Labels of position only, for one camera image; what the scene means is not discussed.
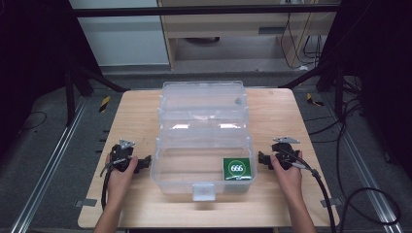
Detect yellow black striped tape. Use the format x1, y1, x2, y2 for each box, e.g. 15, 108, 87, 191
98, 95, 112, 114
306, 92, 325, 108

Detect thin black floor cable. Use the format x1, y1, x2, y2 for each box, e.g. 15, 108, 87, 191
18, 111, 49, 132

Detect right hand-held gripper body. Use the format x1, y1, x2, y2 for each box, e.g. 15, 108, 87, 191
270, 136, 309, 171

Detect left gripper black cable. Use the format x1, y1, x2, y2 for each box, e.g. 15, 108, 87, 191
100, 165, 113, 212

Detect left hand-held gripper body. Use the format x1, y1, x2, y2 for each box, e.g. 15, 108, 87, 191
105, 139, 140, 173

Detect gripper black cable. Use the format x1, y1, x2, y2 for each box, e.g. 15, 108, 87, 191
285, 150, 338, 233
100, 165, 113, 212

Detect wooden table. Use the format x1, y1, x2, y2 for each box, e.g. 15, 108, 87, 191
77, 87, 340, 229

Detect black metal frame bar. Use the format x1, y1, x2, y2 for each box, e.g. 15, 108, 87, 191
72, 4, 341, 18

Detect green square box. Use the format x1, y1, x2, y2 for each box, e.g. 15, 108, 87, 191
223, 157, 254, 182

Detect black metal stand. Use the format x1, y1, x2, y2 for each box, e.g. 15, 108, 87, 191
63, 61, 130, 128
279, 57, 348, 120

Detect clear plastic storage box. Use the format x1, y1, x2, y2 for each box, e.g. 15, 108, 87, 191
150, 81, 258, 202

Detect light wooden cabinet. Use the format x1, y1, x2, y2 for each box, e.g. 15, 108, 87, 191
156, 0, 342, 71

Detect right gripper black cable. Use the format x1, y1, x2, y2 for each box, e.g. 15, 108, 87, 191
285, 150, 338, 233

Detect person's right hand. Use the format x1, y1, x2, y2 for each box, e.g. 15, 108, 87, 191
269, 151, 304, 204

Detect aluminium floor rail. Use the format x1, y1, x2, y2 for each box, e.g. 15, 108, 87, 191
9, 96, 87, 233
319, 93, 404, 233

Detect hanging black cables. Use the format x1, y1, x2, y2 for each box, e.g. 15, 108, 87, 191
280, 12, 325, 70

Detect white cabinet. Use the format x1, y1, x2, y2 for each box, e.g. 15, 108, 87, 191
68, 0, 171, 68

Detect person's left hand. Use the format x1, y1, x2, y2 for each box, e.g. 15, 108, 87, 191
105, 152, 139, 204

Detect grey table bracket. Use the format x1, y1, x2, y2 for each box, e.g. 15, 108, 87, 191
75, 198, 98, 209
320, 197, 344, 209

